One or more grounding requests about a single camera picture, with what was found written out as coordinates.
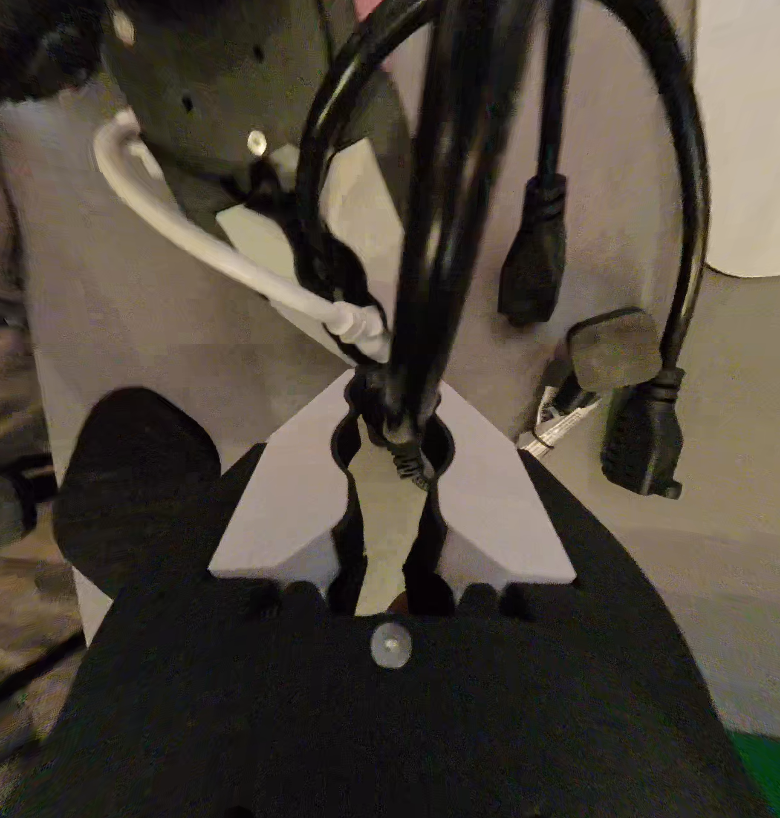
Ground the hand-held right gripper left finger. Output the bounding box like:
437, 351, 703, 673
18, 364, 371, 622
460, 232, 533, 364
208, 369, 370, 616

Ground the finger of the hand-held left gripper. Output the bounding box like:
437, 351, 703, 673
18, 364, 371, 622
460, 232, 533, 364
323, 136, 407, 317
214, 201, 359, 366

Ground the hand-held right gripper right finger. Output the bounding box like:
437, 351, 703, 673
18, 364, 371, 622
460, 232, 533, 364
403, 383, 578, 614

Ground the white power cord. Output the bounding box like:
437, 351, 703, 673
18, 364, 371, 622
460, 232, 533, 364
92, 109, 340, 320

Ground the black power plug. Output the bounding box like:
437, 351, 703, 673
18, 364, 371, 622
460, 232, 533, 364
377, 371, 442, 442
294, 217, 381, 308

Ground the black braided strip cable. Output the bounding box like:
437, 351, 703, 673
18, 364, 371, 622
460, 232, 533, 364
390, 444, 432, 493

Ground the white power plug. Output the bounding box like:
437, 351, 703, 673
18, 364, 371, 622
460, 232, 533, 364
326, 300, 391, 364

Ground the black cord connector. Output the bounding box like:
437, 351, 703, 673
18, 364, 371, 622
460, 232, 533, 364
600, 367, 686, 501
497, 173, 569, 328

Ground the black flat strip plug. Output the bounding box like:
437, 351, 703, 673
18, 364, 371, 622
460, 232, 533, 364
546, 308, 664, 416

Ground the black mesh pad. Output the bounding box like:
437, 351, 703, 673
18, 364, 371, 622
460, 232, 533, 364
52, 386, 223, 602

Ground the green plastic bin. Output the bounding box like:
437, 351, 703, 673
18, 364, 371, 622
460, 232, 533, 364
729, 732, 780, 818

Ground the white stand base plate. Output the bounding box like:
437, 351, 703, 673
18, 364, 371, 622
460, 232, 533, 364
693, 0, 780, 279

